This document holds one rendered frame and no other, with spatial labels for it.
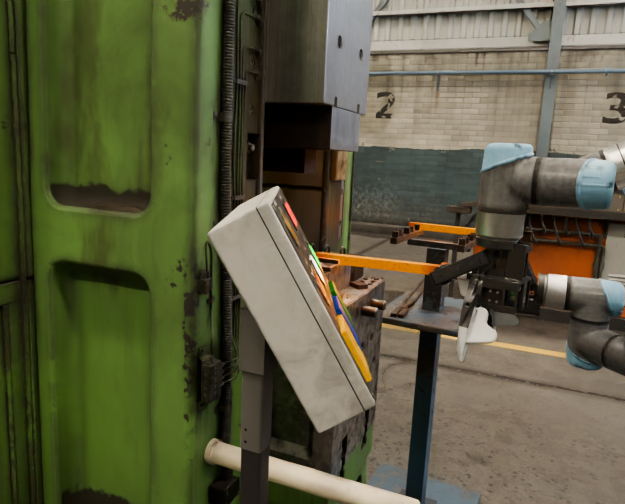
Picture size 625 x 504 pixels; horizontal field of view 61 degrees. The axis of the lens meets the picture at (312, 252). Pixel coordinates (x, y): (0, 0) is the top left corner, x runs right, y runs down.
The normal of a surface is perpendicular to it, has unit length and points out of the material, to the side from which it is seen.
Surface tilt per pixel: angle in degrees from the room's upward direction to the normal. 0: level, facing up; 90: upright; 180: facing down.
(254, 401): 90
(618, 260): 90
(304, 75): 90
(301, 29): 90
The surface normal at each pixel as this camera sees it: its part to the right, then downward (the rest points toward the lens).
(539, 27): -0.38, 0.15
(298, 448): -0.23, -0.63
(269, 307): 0.03, 0.18
